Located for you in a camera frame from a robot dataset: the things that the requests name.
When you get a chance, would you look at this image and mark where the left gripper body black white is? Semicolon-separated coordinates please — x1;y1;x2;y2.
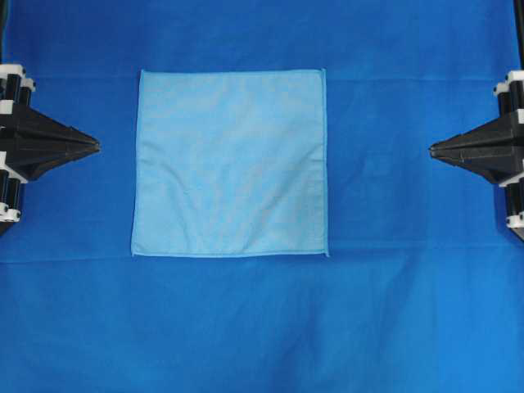
1;64;35;236

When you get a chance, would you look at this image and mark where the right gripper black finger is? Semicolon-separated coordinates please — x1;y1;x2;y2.
430;109;523;157
430;151;523;184

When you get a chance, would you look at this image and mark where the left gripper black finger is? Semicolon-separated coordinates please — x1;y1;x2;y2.
6;145;101;181
15;106;100;147

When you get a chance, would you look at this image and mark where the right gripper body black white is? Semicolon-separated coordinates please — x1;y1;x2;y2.
494;70;523;242

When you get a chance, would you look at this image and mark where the light blue towel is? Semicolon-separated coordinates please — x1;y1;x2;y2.
131;70;328;258

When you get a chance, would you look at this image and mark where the dark blue table cloth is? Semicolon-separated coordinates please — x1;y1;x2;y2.
1;1;523;392

